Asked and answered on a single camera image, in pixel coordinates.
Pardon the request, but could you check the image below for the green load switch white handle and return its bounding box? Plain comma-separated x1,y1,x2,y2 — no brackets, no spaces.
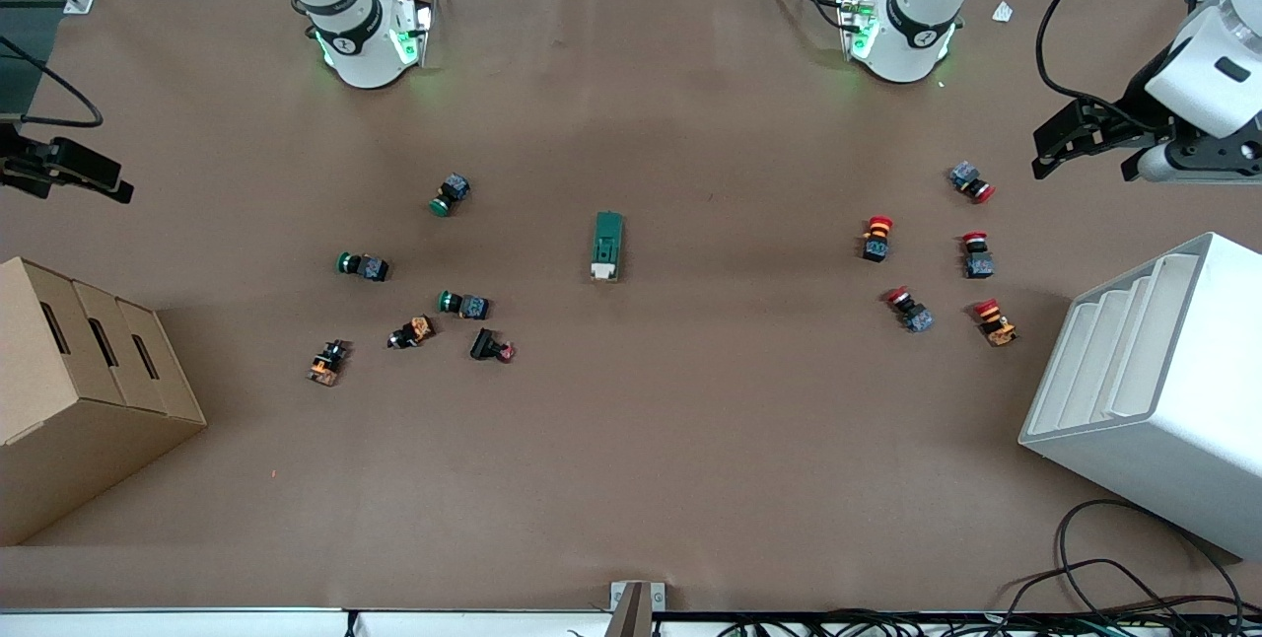
590,211,626,284

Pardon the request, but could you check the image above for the red mushroom button grey block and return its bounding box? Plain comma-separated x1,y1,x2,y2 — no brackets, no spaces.
948,161,997,204
961,232,996,280
884,287,936,334

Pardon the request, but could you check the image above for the red mushroom button orange block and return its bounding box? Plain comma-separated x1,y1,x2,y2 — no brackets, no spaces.
973,298,1018,348

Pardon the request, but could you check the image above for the brown cardboard box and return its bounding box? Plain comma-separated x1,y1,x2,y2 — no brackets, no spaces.
0,256,208,547

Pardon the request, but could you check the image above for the white plastic compartment box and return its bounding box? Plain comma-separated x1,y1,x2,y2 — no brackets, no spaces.
1018,232,1262,561

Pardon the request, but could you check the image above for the green pushbutton blue-grey block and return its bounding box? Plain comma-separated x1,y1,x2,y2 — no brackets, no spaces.
429,173,471,218
336,250,391,283
438,289,491,320

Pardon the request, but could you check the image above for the black pushbutton orange block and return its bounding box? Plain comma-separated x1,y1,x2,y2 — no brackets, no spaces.
307,339,352,388
386,316,437,350

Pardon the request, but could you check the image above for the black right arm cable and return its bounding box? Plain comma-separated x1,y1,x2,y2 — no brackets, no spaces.
0,34,105,130

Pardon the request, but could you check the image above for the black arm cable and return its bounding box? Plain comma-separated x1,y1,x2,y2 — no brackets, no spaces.
0,34,105,130
1037,0,1262,130

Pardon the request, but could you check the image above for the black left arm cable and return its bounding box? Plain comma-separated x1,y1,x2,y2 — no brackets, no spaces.
1037,0,1262,130

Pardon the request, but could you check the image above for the black looped floor cable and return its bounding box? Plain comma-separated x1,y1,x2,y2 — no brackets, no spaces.
1055,499,1245,618

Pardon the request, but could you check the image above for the black switch red tip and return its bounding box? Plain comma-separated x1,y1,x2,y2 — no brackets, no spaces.
469,327,517,364

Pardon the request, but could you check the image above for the white table edge rail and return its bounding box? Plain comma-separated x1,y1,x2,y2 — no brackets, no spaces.
0,605,731,637

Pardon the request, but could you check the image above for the black cable bundle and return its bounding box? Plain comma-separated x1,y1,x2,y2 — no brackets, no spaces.
715,602,1262,637

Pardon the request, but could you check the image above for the grey metal bracket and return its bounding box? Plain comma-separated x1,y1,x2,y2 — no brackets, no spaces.
608,581,666,637

